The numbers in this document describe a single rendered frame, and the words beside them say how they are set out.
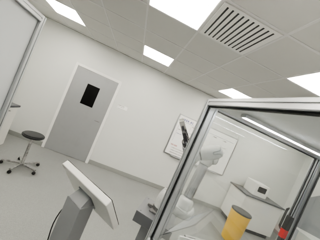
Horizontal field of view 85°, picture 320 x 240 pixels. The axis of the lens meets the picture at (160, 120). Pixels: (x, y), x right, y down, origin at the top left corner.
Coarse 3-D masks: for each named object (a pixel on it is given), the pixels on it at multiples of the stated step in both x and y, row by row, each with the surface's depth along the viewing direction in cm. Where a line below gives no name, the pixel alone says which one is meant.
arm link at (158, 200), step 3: (165, 189) 181; (162, 192) 179; (165, 192) 178; (159, 195) 180; (162, 195) 177; (156, 198) 184; (159, 198) 179; (162, 198) 176; (156, 201) 180; (159, 201) 177; (156, 204) 179; (159, 204) 177; (156, 207) 178
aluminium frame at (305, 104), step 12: (204, 108) 105; (228, 108) 84; (240, 108) 75; (252, 108) 67; (264, 108) 61; (276, 108) 56; (288, 108) 52; (300, 108) 48; (312, 108) 45; (192, 132) 106; (192, 144) 103; (180, 168) 104; (168, 192) 105; (156, 216) 107
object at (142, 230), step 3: (141, 228) 176; (144, 228) 175; (138, 231) 177; (141, 231) 176; (144, 231) 175; (147, 231) 174; (138, 234) 176; (141, 234) 175; (144, 234) 175; (138, 237) 176; (141, 237) 175; (144, 237) 175
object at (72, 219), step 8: (72, 200) 119; (64, 208) 120; (72, 208) 117; (88, 208) 119; (64, 216) 119; (72, 216) 115; (80, 216) 116; (88, 216) 122; (56, 224) 121; (64, 224) 118; (72, 224) 114; (80, 224) 119; (56, 232) 120; (64, 232) 116; (72, 232) 115; (80, 232) 122
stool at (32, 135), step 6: (24, 132) 291; (30, 132) 302; (36, 132) 312; (30, 138) 286; (36, 138) 292; (42, 138) 303; (30, 144) 301; (24, 156) 301; (0, 162) 288; (18, 162) 299; (24, 162) 306; (30, 162) 314; (36, 162) 322; (12, 168) 278; (30, 168) 298
